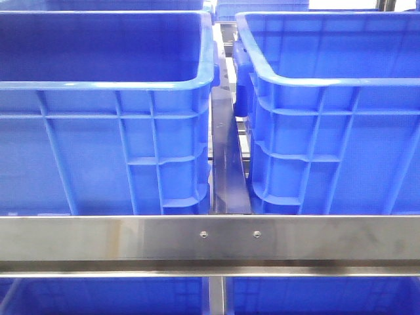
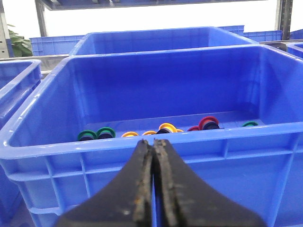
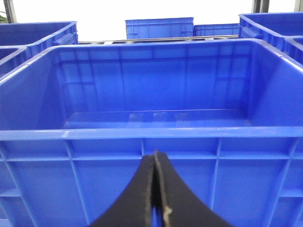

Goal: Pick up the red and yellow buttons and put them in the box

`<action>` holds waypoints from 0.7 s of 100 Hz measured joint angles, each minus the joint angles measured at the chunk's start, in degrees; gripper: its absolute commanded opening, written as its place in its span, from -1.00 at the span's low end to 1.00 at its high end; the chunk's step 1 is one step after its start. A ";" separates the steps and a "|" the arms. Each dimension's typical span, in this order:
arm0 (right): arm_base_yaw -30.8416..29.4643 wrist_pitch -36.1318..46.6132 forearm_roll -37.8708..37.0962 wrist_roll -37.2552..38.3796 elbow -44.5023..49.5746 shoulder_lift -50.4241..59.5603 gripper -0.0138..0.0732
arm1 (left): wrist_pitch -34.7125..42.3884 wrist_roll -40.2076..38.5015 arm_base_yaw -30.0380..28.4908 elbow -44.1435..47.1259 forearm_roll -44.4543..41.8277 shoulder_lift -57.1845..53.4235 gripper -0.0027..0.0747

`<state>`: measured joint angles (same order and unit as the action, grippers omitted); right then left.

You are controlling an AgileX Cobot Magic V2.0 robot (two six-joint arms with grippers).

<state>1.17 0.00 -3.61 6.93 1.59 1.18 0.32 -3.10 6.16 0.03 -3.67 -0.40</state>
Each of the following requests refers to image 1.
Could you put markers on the steel divider bar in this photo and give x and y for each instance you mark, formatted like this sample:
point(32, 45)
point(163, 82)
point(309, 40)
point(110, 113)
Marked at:
point(230, 194)

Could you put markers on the large blue crate left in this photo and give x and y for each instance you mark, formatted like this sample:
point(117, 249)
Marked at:
point(105, 112)

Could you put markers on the large blue crate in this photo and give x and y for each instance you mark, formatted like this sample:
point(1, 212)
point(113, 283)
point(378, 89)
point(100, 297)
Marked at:
point(331, 107)
point(105, 112)

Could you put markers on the large blue crate right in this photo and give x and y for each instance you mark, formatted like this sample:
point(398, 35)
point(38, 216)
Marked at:
point(331, 107)

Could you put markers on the lower right blue crate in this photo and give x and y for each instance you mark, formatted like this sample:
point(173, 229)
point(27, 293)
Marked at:
point(323, 295)

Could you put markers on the rear right blue crate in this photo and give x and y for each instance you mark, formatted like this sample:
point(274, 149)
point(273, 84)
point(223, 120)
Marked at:
point(226, 10)

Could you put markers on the rear left blue crate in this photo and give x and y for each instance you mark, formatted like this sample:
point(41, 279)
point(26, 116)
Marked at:
point(107, 5)

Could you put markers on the lower left blue crate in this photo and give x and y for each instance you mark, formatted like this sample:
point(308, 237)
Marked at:
point(107, 296)

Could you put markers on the steel vertical post below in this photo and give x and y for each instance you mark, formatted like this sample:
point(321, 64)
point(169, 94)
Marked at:
point(217, 295)

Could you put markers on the stainless steel shelf rail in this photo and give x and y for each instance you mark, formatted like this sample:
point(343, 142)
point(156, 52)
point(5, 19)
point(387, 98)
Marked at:
point(209, 245)

